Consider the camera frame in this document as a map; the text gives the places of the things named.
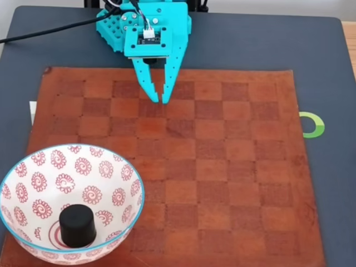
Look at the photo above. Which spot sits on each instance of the black table clamp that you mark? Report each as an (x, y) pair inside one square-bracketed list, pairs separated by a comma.
[(89, 2), (198, 5)]

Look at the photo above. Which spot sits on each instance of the brown leather chessboard mat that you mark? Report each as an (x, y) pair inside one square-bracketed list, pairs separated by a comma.
[(222, 167)]

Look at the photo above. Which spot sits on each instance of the white bowl red flower pattern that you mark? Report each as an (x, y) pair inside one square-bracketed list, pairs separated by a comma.
[(33, 180)]

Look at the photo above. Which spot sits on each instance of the turquoise camera box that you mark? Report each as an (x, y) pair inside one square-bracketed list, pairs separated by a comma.
[(130, 48)]

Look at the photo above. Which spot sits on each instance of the black cylinder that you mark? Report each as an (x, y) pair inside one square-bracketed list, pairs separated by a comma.
[(78, 225)]

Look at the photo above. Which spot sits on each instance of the white card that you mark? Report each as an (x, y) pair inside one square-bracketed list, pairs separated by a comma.
[(32, 111)]

